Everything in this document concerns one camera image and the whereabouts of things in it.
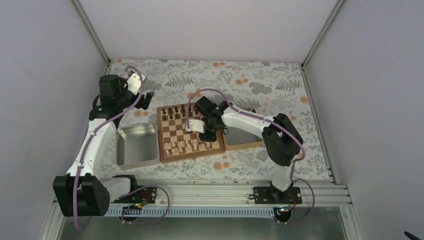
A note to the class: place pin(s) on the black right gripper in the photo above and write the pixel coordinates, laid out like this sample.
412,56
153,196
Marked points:
211,138

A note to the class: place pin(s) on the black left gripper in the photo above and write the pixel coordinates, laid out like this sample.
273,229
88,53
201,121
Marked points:
146,102

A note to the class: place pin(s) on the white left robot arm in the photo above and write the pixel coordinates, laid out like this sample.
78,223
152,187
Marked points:
80,191

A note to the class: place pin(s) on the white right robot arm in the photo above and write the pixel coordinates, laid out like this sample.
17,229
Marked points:
281,139

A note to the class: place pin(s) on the wooden chess board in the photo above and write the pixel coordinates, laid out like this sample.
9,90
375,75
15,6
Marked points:
172,129

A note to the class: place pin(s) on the yellow tin box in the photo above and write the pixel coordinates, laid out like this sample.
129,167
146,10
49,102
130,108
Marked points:
242,140

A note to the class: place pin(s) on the silver empty tin box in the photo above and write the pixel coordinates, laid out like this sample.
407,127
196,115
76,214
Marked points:
137,146

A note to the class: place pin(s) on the floral table mat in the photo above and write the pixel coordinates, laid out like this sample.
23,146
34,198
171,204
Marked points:
269,88

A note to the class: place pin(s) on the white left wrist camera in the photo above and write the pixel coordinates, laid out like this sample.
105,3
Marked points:
134,83

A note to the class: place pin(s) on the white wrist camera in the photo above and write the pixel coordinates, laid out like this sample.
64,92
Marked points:
195,125
134,83

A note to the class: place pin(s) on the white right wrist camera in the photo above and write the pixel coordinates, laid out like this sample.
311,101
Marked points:
195,125

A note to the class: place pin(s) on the aluminium frame post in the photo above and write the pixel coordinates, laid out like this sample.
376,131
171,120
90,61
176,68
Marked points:
91,31

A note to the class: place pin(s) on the aluminium mounting rail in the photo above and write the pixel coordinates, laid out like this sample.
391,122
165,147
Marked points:
227,199

